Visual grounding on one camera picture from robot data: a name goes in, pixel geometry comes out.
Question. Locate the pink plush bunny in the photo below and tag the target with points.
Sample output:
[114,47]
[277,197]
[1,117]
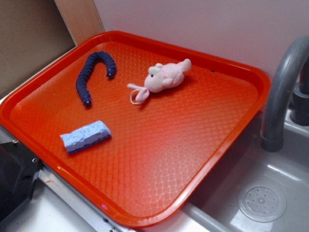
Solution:
[160,77]

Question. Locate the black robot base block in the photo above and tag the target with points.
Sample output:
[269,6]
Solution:
[19,170]

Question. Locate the dark blue segmented worm toy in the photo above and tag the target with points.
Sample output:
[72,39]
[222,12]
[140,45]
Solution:
[86,71]

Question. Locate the orange plastic tray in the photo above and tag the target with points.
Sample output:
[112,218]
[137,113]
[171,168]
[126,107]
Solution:
[160,150]

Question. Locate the light blue sponge block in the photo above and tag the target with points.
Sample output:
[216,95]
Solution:
[85,136]

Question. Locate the grey plastic sink basin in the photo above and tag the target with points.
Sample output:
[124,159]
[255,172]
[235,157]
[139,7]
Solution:
[214,204]

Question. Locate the grey toy faucet spout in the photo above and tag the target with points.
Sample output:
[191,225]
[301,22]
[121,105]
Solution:
[280,95]

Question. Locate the dark grey faucet handle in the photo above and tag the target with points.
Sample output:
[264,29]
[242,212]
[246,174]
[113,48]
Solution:
[300,97]

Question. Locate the round sink drain cover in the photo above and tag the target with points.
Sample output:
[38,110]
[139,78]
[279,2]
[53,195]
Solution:
[261,202]

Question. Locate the wooden board panel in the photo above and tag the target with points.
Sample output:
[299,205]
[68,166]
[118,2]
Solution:
[34,33]

